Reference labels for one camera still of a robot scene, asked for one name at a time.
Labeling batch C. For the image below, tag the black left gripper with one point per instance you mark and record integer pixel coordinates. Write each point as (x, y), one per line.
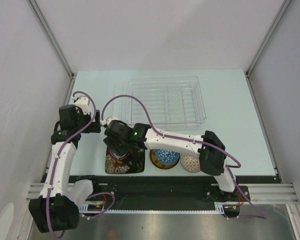
(96, 128)

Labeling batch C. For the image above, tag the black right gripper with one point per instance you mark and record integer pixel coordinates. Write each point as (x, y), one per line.
(112, 143)

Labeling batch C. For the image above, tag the light blue plastic cup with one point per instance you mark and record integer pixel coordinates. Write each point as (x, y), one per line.
(116, 156)

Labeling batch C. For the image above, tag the red black lacquer cup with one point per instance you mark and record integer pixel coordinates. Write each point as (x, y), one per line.
(129, 153)

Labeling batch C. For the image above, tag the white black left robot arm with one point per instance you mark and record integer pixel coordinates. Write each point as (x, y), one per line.
(57, 207)

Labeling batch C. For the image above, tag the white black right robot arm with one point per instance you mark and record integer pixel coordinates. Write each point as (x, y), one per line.
(208, 149)

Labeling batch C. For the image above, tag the black floral square plate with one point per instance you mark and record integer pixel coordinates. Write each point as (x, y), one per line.
(133, 164)

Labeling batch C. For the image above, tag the yellow round saucer plate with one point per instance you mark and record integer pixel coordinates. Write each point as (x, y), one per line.
(158, 164)

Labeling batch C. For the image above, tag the blue triangle pattern bowl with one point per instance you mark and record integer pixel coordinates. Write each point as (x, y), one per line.
(167, 157)

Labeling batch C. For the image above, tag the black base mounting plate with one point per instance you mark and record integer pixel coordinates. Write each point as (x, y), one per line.
(201, 187)

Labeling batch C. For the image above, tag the brown lattice pattern bowl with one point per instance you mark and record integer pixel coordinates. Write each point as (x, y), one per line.
(190, 164)

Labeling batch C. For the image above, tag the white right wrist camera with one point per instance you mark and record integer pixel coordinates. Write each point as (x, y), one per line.
(104, 123)

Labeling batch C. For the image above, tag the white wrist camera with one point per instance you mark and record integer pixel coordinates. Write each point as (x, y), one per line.
(83, 103)
(104, 123)

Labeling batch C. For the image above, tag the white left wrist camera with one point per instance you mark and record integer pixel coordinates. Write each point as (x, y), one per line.
(83, 103)

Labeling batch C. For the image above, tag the left aluminium frame post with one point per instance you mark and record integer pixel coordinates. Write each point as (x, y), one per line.
(43, 23)

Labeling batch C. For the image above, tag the aluminium frame post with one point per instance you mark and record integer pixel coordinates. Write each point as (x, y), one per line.
(284, 8)
(43, 23)

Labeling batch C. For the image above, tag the white slotted cable duct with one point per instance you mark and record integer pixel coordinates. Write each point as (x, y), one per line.
(218, 210)

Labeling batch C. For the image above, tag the right aluminium frame post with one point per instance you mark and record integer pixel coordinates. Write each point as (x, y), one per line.
(284, 8)

